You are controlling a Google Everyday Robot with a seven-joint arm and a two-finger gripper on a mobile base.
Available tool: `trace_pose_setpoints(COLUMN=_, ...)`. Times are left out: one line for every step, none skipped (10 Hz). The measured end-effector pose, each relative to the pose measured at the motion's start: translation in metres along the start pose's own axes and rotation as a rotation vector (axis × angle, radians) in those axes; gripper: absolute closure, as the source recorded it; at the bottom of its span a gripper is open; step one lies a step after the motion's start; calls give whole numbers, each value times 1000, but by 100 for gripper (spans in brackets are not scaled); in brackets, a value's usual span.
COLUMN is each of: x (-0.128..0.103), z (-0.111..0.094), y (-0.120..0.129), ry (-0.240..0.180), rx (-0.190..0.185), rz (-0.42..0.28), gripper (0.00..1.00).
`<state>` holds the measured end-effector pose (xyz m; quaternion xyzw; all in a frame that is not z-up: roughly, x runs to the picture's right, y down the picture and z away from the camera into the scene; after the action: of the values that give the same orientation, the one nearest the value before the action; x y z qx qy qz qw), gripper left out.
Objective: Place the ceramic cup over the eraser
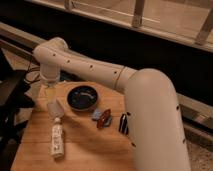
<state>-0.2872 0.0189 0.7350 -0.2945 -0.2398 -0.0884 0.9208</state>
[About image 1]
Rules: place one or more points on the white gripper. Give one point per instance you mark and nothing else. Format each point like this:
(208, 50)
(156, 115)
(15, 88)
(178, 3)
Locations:
(50, 93)

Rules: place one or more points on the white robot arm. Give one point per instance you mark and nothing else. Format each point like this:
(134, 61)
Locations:
(153, 111)

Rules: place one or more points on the blue box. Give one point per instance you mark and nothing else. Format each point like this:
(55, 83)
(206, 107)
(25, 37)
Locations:
(62, 77)

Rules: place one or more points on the dark blue bowl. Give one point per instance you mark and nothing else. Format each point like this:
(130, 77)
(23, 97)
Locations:
(82, 98)

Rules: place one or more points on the black stand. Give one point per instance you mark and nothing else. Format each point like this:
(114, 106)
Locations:
(12, 99)

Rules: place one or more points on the white tube bottle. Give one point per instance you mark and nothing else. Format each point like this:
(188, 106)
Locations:
(57, 145)

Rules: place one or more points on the red hair clip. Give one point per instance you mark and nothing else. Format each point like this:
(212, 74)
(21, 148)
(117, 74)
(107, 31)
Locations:
(104, 120)

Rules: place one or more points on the black white striped block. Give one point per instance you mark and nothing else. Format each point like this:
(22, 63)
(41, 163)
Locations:
(123, 126)

